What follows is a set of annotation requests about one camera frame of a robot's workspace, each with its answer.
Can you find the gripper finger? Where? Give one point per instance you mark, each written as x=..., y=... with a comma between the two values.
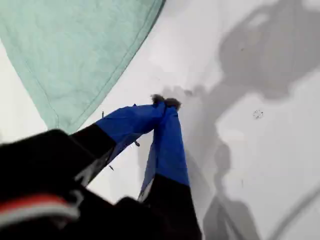
x=130, y=120
x=170, y=155

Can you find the pale green T-shirt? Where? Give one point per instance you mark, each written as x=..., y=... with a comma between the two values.
x=75, y=50

